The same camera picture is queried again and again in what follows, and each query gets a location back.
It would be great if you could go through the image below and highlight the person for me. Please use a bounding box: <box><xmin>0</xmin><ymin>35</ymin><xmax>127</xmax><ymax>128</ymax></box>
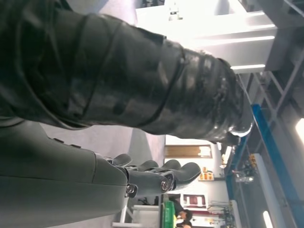
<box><xmin>170</xmin><ymin>196</ymin><xmax>193</xmax><ymax>228</ymax></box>

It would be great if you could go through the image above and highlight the blue overhead steel beam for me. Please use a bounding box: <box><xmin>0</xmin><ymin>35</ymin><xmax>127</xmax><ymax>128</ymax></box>
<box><xmin>225</xmin><ymin>104</ymin><xmax>304</xmax><ymax>228</ymax></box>

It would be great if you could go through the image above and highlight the fluorescent ceiling light tube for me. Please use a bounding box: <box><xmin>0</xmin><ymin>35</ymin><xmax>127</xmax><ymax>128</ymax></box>
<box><xmin>262</xmin><ymin>210</ymin><xmax>274</xmax><ymax>228</ymax></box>
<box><xmin>230</xmin><ymin>64</ymin><xmax>266</xmax><ymax>71</ymax></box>

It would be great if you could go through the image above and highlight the brown wooden wall panel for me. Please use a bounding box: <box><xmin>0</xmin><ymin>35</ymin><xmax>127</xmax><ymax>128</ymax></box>
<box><xmin>164</xmin><ymin>144</ymin><xmax>213</xmax><ymax>159</ymax></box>

